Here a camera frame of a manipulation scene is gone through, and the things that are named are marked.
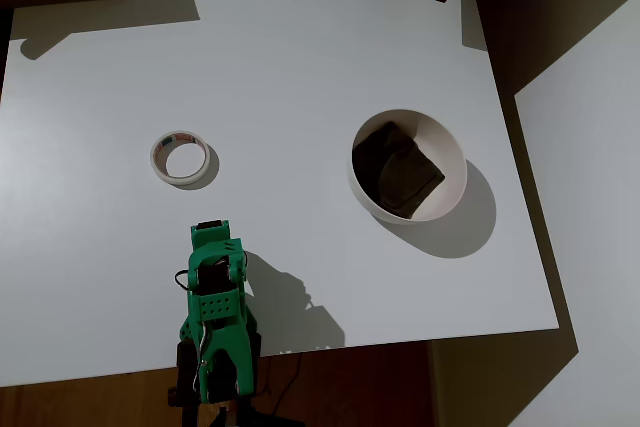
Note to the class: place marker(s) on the white masking tape roll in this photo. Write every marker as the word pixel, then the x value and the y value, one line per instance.
pixel 159 167

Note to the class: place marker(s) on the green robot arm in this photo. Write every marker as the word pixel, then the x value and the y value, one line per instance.
pixel 220 304

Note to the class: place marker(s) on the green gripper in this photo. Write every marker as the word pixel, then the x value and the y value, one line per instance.
pixel 210 230

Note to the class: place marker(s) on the beige round bowl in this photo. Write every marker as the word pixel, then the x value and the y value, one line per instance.
pixel 450 187

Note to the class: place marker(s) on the dark cloth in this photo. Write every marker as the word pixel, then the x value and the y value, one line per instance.
pixel 400 172

